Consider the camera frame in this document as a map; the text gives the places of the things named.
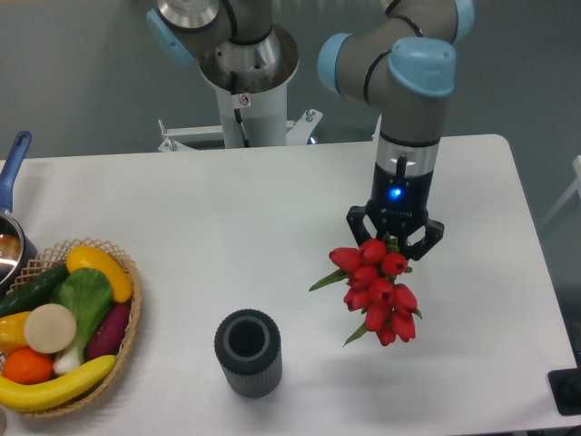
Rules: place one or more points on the dark grey ribbed vase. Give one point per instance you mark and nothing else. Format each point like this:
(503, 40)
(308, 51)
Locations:
(247, 345)

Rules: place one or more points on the red tulip bouquet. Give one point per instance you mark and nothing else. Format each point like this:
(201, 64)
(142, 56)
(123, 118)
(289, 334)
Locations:
(371, 273)

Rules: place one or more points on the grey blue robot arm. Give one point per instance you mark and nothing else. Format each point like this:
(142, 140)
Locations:
(404, 68)

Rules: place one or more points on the white furniture leg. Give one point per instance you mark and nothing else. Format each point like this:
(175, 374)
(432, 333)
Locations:
(565, 202)

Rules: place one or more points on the yellow banana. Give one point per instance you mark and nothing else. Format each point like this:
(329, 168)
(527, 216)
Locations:
(49, 394)

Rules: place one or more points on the yellow bell pepper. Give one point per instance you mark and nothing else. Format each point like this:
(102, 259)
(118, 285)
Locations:
(12, 335)

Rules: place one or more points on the green bok choy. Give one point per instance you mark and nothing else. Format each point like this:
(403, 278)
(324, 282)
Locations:
(87, 294)

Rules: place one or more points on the green cucumber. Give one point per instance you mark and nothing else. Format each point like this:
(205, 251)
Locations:
(35, 292)

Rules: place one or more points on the orange fruit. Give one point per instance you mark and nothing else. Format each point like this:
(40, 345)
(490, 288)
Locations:
(27, 366)

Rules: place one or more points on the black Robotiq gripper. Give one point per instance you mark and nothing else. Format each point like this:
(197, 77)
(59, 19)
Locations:
(398, 207)

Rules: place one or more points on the blue handled saucepan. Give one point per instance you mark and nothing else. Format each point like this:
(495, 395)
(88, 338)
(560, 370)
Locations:
(16, 248)

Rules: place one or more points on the beige round disc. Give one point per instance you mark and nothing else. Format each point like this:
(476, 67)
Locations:
(50, 328)

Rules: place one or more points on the purple sweet potato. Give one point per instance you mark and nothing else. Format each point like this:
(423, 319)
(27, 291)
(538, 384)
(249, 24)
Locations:
(109, 335)

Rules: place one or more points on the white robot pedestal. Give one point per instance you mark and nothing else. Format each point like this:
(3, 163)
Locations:
(250, 84)

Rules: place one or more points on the black device at table edge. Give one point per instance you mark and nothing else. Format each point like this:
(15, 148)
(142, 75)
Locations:
(565, 387)

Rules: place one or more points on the woven wicker basket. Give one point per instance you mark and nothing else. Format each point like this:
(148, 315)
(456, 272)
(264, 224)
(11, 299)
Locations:
(55, 256)

